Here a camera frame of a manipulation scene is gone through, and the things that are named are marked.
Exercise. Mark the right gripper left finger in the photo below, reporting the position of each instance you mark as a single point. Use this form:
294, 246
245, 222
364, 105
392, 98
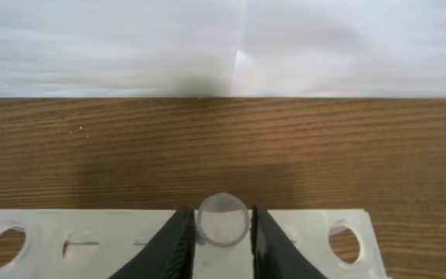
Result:
169, 252

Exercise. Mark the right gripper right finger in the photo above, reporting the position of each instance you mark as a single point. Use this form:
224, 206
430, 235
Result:
273, 255

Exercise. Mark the clear test tube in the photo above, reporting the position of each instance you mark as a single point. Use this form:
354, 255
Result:
223, 221

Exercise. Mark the white test tube rack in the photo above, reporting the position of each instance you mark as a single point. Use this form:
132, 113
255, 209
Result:
45, 221

